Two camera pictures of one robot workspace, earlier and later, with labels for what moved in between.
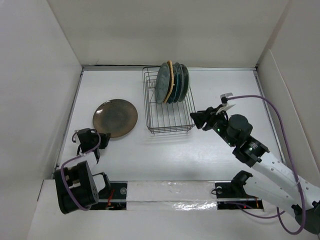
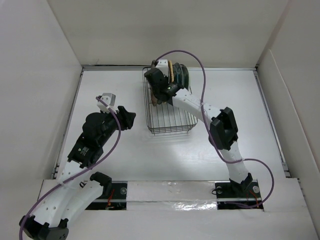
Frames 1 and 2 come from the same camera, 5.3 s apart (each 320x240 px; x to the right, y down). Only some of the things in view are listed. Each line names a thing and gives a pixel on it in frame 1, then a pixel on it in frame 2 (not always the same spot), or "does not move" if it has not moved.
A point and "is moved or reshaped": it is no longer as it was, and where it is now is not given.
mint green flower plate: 184,83 does not move
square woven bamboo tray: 171,82 does not move
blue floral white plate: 180,83 does not move
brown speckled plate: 118,117 is moved or reshaped
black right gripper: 208,115 -> 166,77
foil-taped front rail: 175,195 does not move
